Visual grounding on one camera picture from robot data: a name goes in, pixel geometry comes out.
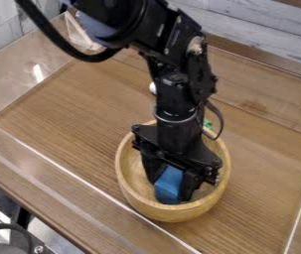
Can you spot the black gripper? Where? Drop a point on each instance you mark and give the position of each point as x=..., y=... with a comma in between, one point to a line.
x=173, y=143

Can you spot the blue rectangular block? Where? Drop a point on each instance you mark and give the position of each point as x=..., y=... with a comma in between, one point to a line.
x=168, y=186

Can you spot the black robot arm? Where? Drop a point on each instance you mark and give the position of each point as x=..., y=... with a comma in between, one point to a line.
x=169, y=39

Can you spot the brown wooden bowl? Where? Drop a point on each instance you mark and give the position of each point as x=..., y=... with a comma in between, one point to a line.
x=138, y=190

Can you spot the green white marker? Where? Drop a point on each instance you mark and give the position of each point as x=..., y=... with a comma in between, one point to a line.
x=208, y=123

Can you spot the clear acrylic tray wall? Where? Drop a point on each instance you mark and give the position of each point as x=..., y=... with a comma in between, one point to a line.
x=62, y=180

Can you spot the metal table bracket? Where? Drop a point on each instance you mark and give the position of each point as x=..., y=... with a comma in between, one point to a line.
x=35, y=246

